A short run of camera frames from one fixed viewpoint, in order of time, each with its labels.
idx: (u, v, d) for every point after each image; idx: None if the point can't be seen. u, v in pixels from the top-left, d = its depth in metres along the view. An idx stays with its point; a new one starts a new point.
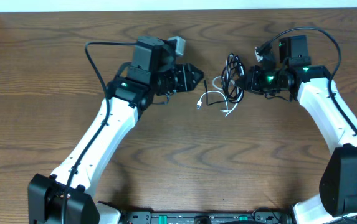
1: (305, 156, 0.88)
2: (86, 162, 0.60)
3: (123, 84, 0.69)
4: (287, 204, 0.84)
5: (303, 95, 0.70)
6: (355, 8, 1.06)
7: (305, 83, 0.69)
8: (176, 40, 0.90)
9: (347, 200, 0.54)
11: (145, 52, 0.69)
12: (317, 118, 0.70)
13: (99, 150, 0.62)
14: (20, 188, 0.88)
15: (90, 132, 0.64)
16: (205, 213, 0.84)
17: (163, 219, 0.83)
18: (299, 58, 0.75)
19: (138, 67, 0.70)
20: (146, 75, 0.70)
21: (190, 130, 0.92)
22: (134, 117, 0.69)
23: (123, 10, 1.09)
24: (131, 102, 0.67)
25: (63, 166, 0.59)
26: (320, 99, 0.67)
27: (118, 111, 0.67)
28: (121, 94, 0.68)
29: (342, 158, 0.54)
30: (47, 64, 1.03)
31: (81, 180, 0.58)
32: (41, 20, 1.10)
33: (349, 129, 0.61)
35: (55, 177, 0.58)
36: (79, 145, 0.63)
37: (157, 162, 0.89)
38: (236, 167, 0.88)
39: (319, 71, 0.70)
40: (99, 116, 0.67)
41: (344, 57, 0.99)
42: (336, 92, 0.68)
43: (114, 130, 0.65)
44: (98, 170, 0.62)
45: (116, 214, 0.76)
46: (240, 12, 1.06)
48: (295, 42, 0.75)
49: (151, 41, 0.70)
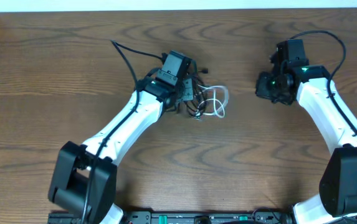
1: (305, 156, 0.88)
2: (115, 137, 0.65)
3: (152, 83, 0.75)
4: (287, 203, 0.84)
5: (303, 96, 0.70)
6: (355, 8, 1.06)
7: (304, 83, 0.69)
8: None
9: (347, 200, 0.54)
11: (176, 60, 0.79)
12: (316, 117, 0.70)
13: (126, 131, 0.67)
14: (19, 188, 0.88)
15: (119, 116, 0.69)
16: (205, 213, 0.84)
17: (163, 219, 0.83)
18: (297, 61, 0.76)
19: (167, 72, 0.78)
20: (173, 79, 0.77)
21: (190, 130, 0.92)
22: (159, 111, 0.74)
23: (123, 9, 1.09)
24: (159, 98, 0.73)
25: (94, 139, 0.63)
26: (319, 99, 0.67)
27: (147, 102, 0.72)
28: (151, 89, 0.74)
29: (342, 158, 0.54)
30: (47, 64, 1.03)
31: (110, 152, 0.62)
32: (42, 20, 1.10)
33: (348, 129, 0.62)
35: (85, 146, 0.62)
36: (108, 124, 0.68)
37: (157, 162, 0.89)
38: (236, 167, 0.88)
39: (319, 71, 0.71)
40: (130, 103, 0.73)
41: (344, 57, 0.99)
42: (335, 92, 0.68)
43: (141, 117, 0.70)
44: (122, 151, 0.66)
45: (120, 213, 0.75)
46: (240, 12, 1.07)
48: (291, 45, 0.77)
49: (182, 54, 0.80)
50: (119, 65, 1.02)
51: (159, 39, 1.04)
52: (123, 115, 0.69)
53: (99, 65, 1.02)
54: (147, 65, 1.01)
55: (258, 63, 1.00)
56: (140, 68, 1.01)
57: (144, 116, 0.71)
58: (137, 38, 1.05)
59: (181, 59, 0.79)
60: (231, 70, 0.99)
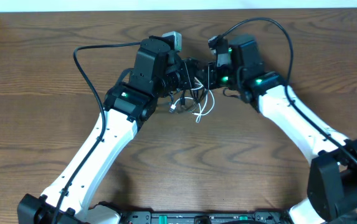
1: (305, 156, 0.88)
2: (78, 182, 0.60)
3: (123, 94, 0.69)
4: (287, 203, 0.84)
5: (266, 108, 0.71)
6: (354, 8, 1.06)
7: (263, 96, 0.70)
8: (173, 36, 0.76)
9: (336, 205, 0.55)
11: (149, 59, 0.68)
12: (284, 129, 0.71)
13: (92, 168, 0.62)
14: (19, 188, 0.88)
15: (85, 148, 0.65)
16: (205, 213, 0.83)
17: (163, 219, 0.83)
18: (253, 67, 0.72)
19: (140, 74, 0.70)
20: (149, 84, 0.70)
21: (190, 130, 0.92)
22: (133, 130, 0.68)
23: (123, 10, 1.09)
24: (129, 116, 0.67)
25: (55, 186, 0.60)
26: (281, 110, 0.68)
27: (116, 127, 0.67)
28: (121, 106, 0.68)
29: (321, 168, 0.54)
30: (47, 64, 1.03)
31: (71, 203, 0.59)
32: (41, 20, 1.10)
33: (318, 134, 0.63)
35: (45, 196, 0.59)
36: (72, 162, 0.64)
37: (157, 162, 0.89)
38: (236, 167, 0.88)
39: (272, 80, 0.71)
40: (96, 130, 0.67)
41: (343, 57, 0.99)
42: (295, 98, 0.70)
43: (109, 147, 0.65)
44: (91, 190, 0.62)
45: (116, 218, 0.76)
46: (239, 12, 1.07)
48: (247, 51, 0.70)
49: (156, 47, 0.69)
50: (119, 65, 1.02)
51: None
52: (90, 147, 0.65)
53: (98, 65, 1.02)
54: None
55: None
56: None
57: (112, 145, 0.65)
58: (136, 38, 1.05)
59: (152, 57, 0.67)
60: None
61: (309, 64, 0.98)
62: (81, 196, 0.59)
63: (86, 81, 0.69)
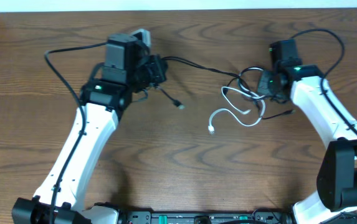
1: (305, 156, 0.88)
2: (68, 177, 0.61)
3: (97, 88, 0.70)
4: (287, 203, 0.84)
5: (296, 93, 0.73)
6: (354, 8, 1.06)
7: (298, 81, 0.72)
8: (141, 34, 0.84)
9: (344, 194, 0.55)
11: (118, 50, 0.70)
12: (309, 115, 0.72)
13: (79, 161, 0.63)
14: (19, 188, 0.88)
15: (69, 144, 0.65)
16: (205, 213, 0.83)
17: (163, 219, 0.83)
18: (291, 60, 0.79)
19: (112, 66, 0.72)
20: (122, 74, 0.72)
21: (190, 130, 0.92)
22: (114, 119, 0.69)
23: (123, 10, 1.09)
24: (108, 106, 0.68)
25: (45, 185, 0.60)
26: (312, 96, 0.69)
27: (95, 118, 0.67)
28: (96, 98, 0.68)
29: (337, 152, 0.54)
30: (47, 64, 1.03)
31: (65, 197, 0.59)
32: (42, 20, 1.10)
33: (342, 123, 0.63)
35: (37, 197, 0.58)
36: (58, 158, 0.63)
37: (157, 161, 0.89)
38: (236, 167, 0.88)
39: (312, 70, 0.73)
40: (76, 125, 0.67)
41: (343, 57, 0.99)
42: (328, 89, 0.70)
43: (93, 139, 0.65)
44: (83, 183, 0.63)
45: (114, 214, 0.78)
46: (239, 12, 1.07)
48: (285, 46, 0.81)
49: (123, 38, 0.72)
50: None
51: (159, 38, 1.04)
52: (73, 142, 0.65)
53: None
54: None
55: (260, 63, 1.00)
56: None
57: (95, 136, 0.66)
58: None
59: (122, 48, 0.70)
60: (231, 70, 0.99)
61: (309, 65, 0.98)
62: (73, 189, 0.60)
63: (59, 78, 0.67)
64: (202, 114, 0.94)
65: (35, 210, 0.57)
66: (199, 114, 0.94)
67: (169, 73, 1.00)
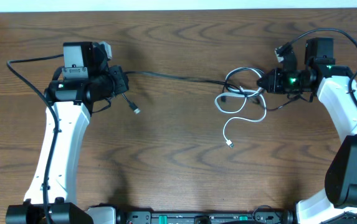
1: (305, 155, 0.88)
2: (54, 173, 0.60)
3: (60, 86, 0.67)
4: (287, 203, 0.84)
5: (323, 89, 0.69)
6: (355, 8, 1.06)
7: (327, 78, 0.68)
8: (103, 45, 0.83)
9: (351, 190, 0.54)
11: (75, 49, 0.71)
12: (331, 112, 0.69)
13: (60, 158, 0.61)
14: (19, 188, 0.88)
15: (46, 144, 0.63)
16: (205, 213, 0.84)
17: (163, 219, 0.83)
18: (324, 59, 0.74)
19: (72, 66, 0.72)
20: (83, 71, 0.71)
21: (190, 130, 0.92)
22: (85, 112, 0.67)
23: (123, 10, 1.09)
24: (76, 101, 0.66)
25: (33, 187, 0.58)
26: (338, 93, 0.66)
27: (66, 114, 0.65)
28: (61, 95, 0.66)
29: (352, 145, 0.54)
30: (47, 64, 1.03)
31: (57, 193, 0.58)
32: (42, 20, 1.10)
33: None
35: (28, 201, 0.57)
36: (40, 159, 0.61)
37: (157, 162, 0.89)
38: (236, 167, 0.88)
39: (342, 70, 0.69)
40: (48, 126, 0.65)
41: (343, 58, 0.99)
42: (356, 89, 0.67)
43: (68, 134, 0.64)
44: (71, 177, 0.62)
45: (112, 211, 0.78)
46: (239, 12, 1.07)
48: (322, 43, 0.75)
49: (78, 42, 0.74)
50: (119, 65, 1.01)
51: (159, 39, 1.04)
52: (50, 142, 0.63)
53: None
54: (147, 65, 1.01)
55: (260, 63, 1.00)
56: (139, 68, 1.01)
57: (70, 131, 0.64)
58: (137, 38, 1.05)
59: (80, 46, 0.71)
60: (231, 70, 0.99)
61: None
62: (62, 183, 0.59)
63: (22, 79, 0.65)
64: (202, 114, 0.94)
65: (29, 213, 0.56)
66: (200, 113, 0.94)
67: (169, 73, 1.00)
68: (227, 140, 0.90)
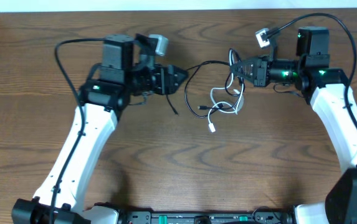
1: (305, 155, 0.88)
2: (68, 178, 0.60)
3: (95, 88, 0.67)
4: (287, 203, 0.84)
5: (316, 101, 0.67)
6: (355, 8, 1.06)
7: (321, 88, 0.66)
8: (158, 40, 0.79)
9: (353, 219, 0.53)
11: (114, 50, 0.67)
12: (328, 126, 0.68)
13: (77, 163, 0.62)
14: (19, 188, 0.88)
15: (68, 144, 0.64)
16: (205, 213, 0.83)
17: (163, 219, 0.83)
18: (318, 56, 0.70)
19: (109, 66, 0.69)
20: (119, 74, 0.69)
21: (190, 130, 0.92)
22: (113, 121, 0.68)
23: (123, 10, 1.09)
24: (107, 106, 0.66)
25: (45, 186, 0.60)
26: (336, 109, 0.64)
27: (94, 119, 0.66)
28: (94, 98, 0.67)
29: (355, 180, 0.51)
30: (47, 64, 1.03)
31: (66, 198, 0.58)
32: (41, 20, 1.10)
33: None
35: (37, 199, 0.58)
36: (58, 159, 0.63)
37: (157, 162, 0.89)
38: (235, 167, 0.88)
39: (337, 74, 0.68)
40: (75, 126, 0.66)
41: (343, 58, 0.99)
42: (352, 102, 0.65)
43: (91, 140, 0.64)
44: (83, 185, 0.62)
45: (114, 214, 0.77)
46: (239, 12, 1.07)
48: (316, 38, 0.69)
49: (120, 38, 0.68)
50: None
51: None
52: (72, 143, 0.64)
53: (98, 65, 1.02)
54: None
55: None
56: None
57: (94, 137, 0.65)
58: None
59: (118, 46, 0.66)
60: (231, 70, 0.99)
61: None
62: (73, 190, 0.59)
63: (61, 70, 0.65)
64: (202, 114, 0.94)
65: (35, 211, 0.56)
66: (200, 111, 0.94)
67: None
68: (209, 124, 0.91)
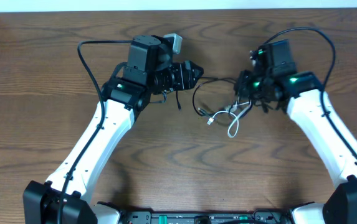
1: (305, 156, 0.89)
2: (81, 167, 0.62)
3: (119, 86, 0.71)
4: (287, 204, 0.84)
5: (295, 112, 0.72)
6: (355, 8, 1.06)
7: (296, 98, 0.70)
8: (173, 38, 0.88)
9: None
11: (141, 51, 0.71)
12: (312, 138, 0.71)
13: (92, 155, 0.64)
14: (19, 188, 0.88)
15: (86, 135, 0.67)
16: (205, 213, 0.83)
17: (163, 219, 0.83)
18: (284, 65, 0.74)
19: (134, 67, 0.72)
20: (142, 75, 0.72)
21: (190, 130, 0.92)
22: (131, 118, 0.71)
23: (123, 10, 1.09)
24: (128, 104, 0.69)
25: (59, 172, 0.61)
26: (314, 119, 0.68)
27: (114, 114, 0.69)
28: (116, 96, 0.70)
29: (348, 193, 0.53)
30: (47, 64, 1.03)
31: (76, 186, 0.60)
32: (42, 20, 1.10)
33: (350, 157, 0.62)
35: (50, 183, 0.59)
36: (75, 149, 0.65)
37: (157, 162, 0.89)
38: (235, 167, 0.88)
39: (308, 79, 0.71)
40: (95, 119, 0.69)
41: (343, 58, 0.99)
42: (331, 109, 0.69)
43: (109, 134, 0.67)
44: (93, 177, 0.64)
45: (116, 215, 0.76)
46: (239, 12, 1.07)
48: (276, 49, 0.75)
49: (147, 40, 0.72)
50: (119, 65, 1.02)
51: None
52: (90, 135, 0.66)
53: (98, 65, 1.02)
54: None
55: None
56: None
57: (111, 132, 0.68)
58: None
59: (145, 50, 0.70)
60: (231, 70, 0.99)
61: (309, 65, 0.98)
62: (85, 179, 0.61)
63: (86, 69, 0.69)
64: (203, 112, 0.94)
65: (45, 195, 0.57)
66: (201, 110, 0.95)
67: None
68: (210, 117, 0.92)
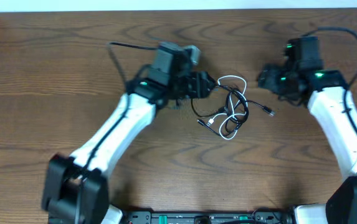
1: (305, 155, 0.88)
2: (104, 147, 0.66)
3: (142, 83, 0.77)
4: (287, 203, 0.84)
5: (316, 104, 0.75)
6: (356, 8, 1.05)
7: (319, 91, 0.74)
8: (192, 49, 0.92)
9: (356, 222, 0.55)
11: (166, 56, 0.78)
12: (329, 132, 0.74)
13: (115, 139, 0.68)
14: (19, 188, 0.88)
15: (110, 122, 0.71)
16: (205, 213, 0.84)
17: (163, 219, 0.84)
18: (311, 61, 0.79)
19: (157, 69, 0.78)
20: (165, 78, 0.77)
21: (190, 130, 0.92)
22: (150, 114, 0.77)
23: (123, 10, 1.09)
24: (150, 99, 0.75)
25: (84, 149, 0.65)
26: (334, 112, 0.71)
27: (138, 106, 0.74)
28: (141, 90, 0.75)
29: (356, 187, 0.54)
30: (47, 64, 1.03)
31: (99, 162, 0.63)
32: (42, 20, 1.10)
33: None
35: (73, 157, 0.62)
36: (98, 132, 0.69)
37: (158, 162, 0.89)
38: (236, 167, 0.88)
39: (334, 78, 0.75)
40: (119, 109, 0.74)
41: (343, 58, 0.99)
42: (352, 107, 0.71)
43: (131, 124, 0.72)
44: (113, 160, 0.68)
45: (119, 214, 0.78)
46: (240, 12, 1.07)
48: (305, 46, 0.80)
49: (172, 46, 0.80)
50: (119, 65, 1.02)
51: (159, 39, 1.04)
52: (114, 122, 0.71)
53: (99, 65, 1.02)
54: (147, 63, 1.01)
55: (260, 63, 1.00)
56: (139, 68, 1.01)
57: (134, 122, 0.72)
58: (136, 38, 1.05)
59: (169, 54, 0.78)
60: (231, 70, 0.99)
61: None
62: (108, 158, 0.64)
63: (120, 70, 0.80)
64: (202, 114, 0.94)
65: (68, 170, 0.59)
66: (200, 110, 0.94)
67: None
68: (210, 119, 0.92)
